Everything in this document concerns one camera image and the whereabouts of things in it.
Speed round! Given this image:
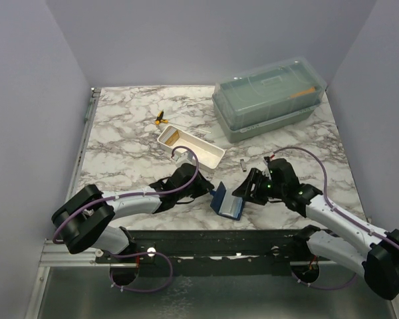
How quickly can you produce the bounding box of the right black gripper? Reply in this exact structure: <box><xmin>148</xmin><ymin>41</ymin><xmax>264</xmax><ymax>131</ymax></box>
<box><xmin>232</xmin><ymin>167</ymin><xmax>285</xmax><ymax>206</ymax></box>

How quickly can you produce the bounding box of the blue card holder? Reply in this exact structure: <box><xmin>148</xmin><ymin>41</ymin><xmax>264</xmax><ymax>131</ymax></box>
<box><xmin>210</xmin><ymin>182</ymin><xmax>245</xmax><ymax>221</ymax></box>

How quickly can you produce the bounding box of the white rectangular tray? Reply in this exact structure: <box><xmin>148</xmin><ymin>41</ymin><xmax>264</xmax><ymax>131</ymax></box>
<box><xmin>157</xmin><ymin>125</ymin><xmax>225</xmax><ymax>172</ymax></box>

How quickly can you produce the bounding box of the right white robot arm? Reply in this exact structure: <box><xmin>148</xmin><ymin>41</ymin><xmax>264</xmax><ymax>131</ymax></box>
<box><xmin>232</xmin><ymin>159</ymin><xmax>399</xmax><ymax>300</ymax></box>

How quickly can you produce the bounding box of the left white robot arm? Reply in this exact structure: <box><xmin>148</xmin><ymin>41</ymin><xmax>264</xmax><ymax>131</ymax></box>
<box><xmin>51</xmin><ymin>163</ymin><xmax>214</xmax><ymax>263</ymax></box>

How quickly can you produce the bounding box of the stack of cards in tray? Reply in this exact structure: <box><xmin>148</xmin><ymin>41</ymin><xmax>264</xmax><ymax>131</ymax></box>
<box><xmin>162</xmin><ymin>128</ymin><xmax>180</xmax><ymax>146</ymax></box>

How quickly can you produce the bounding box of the small grey metal cylinder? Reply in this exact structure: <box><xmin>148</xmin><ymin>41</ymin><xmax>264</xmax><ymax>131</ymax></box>
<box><xmin>240</xmin><ymin>159</ymin><xmax>247</xmax><ymax>172</ymax></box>

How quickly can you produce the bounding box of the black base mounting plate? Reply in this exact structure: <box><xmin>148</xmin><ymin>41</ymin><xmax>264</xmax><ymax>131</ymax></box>
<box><xmin>94</xmin><ymin>229</ymin><xmax>314</xmax><ymax>278</ymax></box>

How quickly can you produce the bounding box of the green bin with clear lid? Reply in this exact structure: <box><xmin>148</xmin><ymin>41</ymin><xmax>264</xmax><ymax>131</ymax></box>
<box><xmin>211</xmin><ymin>57</ymin><xmax>327</xmax><ymax>144</ymax></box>

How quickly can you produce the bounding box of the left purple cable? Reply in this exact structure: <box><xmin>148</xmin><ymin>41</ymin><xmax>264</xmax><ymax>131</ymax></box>
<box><xmin>51</xmin><ymin>146</ymin><xmax>200</xmax><ymax>294</ymax></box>

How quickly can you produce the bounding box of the purple cable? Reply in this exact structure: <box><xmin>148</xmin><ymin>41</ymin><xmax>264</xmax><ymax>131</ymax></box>
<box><xmin>269</xmin><ymin>146</ymin><xmax>399</xmax><ymax>290</ymax></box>
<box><xmin>51</xmin><ymin>146</ymin><xmax>200</xmax><ymax>294</ymax></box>

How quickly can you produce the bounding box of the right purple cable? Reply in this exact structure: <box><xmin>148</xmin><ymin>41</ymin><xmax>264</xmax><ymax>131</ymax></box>
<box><xmin>269</xmin><ymin>146</ymin><xmax>399</xmax><ymax>290</ymax></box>

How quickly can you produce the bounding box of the yellow black handled screwdriver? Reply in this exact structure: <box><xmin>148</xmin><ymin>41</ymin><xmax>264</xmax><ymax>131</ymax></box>
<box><xmin>154</xmin><ymin>110</ymin><xmax>210</xmax><ymax>134</ymax></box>

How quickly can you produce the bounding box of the left aluminium rail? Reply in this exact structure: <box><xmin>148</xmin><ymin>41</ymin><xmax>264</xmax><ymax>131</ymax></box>
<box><xmin>39</xmin><ymin>238</ymin><xmax>102</xmax><ymax>266</ymax></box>

